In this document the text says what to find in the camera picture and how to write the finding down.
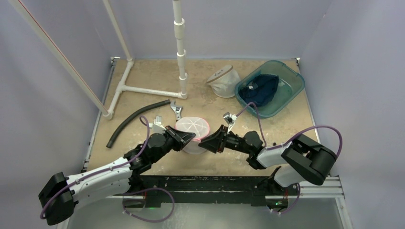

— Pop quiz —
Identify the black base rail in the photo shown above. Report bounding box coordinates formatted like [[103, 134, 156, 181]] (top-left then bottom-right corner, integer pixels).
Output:
[[126, 175, 286, 208]]

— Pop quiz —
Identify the white PVC pipe frame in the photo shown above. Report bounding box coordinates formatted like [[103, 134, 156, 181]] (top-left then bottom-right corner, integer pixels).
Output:
[[9, 0, 188, 120]]

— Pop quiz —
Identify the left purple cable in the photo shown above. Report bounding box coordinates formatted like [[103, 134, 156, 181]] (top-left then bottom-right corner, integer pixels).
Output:
[[39, 115, 151, 220]]

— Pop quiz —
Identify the dark blue garment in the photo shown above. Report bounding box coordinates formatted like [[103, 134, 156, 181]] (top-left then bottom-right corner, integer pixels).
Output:
[[238, 74, 279, 107]]

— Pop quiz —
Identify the pink-trimmed mesh laundry bag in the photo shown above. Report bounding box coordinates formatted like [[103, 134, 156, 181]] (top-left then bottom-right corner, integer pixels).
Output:
[[175, 117, 210, 155]]

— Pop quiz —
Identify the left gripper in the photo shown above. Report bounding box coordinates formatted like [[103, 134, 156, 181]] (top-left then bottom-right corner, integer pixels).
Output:
[[151, 125, 195, 163]]

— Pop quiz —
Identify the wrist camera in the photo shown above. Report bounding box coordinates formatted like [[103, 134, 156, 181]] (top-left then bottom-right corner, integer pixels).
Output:
[[223, 112, 237, 133], [149, 115, 166, 134]]

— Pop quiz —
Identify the red-handled adjustable wrench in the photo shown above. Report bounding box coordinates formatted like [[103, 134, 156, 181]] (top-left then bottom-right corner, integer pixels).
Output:
[[170, 100, 183, 121]]

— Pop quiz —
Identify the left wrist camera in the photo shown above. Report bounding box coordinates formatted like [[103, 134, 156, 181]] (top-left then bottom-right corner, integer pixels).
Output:
[[149, 115, 166, 134]]

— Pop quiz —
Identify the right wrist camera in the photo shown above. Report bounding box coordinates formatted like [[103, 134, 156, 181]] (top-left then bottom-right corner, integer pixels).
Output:
[[223, 112, 237, 133]]

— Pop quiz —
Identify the black foam hose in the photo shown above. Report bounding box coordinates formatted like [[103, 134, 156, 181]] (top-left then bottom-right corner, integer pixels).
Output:
[[106, 99, 171, 149]]

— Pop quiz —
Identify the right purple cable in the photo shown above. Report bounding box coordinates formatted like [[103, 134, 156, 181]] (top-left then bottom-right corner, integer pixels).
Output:
[[234, 102, 344, 159]]

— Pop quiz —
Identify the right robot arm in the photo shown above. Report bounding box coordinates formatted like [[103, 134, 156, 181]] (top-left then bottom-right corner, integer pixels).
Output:
[[199, 125, 342, 194]]

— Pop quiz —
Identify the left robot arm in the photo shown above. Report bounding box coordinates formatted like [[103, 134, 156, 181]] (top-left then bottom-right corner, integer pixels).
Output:
[[38, 126, 196, 226]]

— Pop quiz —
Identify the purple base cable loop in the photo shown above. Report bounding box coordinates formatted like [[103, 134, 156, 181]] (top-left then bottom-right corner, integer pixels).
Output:
[[122, 186, 176, 222]]

